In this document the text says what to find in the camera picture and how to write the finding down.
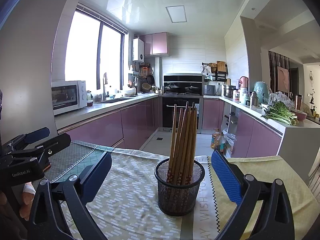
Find black built-in stove oven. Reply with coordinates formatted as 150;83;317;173
162;74;204;133

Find grey refrigerator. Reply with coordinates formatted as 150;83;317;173
0;0;75;140

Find white plastic bag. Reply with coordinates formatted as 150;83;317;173
224;132;237;150

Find black mesh holder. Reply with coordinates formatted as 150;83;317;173
154;158;205;217

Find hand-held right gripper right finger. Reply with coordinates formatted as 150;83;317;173
211;150;293;240

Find clear plastic bag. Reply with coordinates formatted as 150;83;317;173
269;91;295;109

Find patterned tablecloth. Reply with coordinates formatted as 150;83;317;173
45;140;320;240

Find black wall rack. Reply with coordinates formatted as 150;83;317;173
201;60;228;82

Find person's left hand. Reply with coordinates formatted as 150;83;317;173
19;183;36;218

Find framed wall picture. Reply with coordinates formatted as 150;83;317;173
276;66;289;93

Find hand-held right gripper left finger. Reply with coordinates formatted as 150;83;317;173
27;151;113;240

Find green leafy vegetables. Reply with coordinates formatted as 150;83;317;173
261;101;299;126

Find steel stockpot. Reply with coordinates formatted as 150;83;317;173
223;84;236;98

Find ceiling light panel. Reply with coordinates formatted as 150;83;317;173
165;6;187;23

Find cooking oil bottle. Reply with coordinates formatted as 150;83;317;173
217;131;225;153
211;129;220;150

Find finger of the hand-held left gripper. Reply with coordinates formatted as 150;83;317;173
1;127;50;154
10;133;72;165

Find kitchen window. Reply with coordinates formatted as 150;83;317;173
64;4;128;90

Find pink bowl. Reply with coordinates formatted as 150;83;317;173
291;110;307;121

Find mint green appliance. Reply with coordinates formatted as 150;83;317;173
253;81;272;103

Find white microwave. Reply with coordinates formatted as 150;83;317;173
51;80;88;116

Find steel faucet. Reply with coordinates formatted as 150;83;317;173
102;72;108;101

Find kitchen sink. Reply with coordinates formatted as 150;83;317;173
96;97;130;104

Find pink kitchen base cabinets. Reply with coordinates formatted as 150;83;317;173
57;96;160;151
202;96;320;165

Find white water heater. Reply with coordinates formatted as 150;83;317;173
132;39;145;62

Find white container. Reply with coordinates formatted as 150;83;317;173
239;87;250;104

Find bundle of wooden chopsticks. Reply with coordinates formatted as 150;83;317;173
167;102;198;187

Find pink wall cabinet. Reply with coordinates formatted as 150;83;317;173
139;32;168;57

